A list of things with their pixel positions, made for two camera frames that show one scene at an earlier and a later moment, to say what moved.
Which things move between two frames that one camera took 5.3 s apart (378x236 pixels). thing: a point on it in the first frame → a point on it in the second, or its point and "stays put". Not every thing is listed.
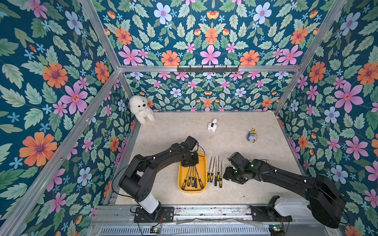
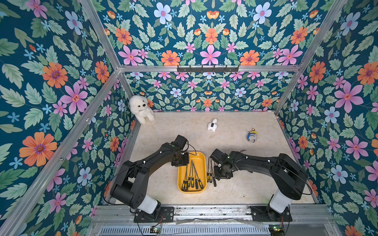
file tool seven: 199,179 stays put
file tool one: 208,174 stays put
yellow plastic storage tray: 193,179 stays put
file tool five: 221,178 → 192,177
